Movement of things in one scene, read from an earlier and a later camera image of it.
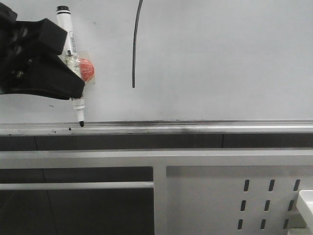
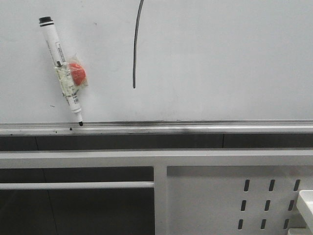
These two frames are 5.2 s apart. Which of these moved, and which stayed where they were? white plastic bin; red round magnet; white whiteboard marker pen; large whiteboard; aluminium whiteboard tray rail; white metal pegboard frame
Moved: red round magnet; white whiteboard marker pen
Stayed: aluminium whiteboard tray rail; large whiteboard; white metal pegboard frame; white plastic bin
